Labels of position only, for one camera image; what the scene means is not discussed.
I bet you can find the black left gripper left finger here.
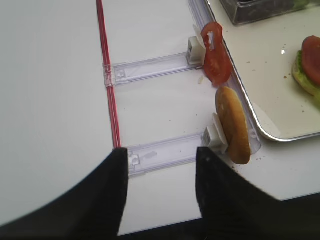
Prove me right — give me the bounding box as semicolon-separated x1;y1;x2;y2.
0;148;129;240

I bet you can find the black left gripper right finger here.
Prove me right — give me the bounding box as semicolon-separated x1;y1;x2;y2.
195;146;320;240

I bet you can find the remaining tomato slice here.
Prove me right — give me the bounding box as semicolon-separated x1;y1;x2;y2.
201;21;232;88

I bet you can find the green lettuce leaf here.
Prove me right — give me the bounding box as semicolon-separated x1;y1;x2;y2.
296;49;320;111

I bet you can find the white pusher block tomato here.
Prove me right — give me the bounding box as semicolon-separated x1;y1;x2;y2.
186;24;206;66

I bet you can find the green lettuce in container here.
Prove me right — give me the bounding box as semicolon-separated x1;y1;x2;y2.
293;0;320;10

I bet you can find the white pusher block bun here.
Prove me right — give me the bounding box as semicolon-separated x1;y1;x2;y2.
202;113;229;154

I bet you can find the bun half left rack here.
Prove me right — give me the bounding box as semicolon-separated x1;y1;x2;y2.
215;86;251;165

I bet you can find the bottom bun on tray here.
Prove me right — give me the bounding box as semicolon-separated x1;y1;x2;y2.
292;57;320;98

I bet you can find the white metal tray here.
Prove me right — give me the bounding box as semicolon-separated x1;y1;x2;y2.
209;0;320;142

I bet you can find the left red strip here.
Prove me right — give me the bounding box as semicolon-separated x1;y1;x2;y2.
95;0;121;148

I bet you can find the clear plastic salad container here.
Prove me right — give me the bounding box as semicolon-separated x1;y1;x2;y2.
220;0;320;26

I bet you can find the lower left clear rail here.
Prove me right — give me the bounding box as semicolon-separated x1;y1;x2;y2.
127;133;203;177

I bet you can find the clear rail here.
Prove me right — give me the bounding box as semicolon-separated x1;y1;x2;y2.
127;133;203;177
111;53;202;86

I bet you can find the upper left clear rail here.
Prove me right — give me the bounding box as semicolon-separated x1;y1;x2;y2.
111;53;202;86

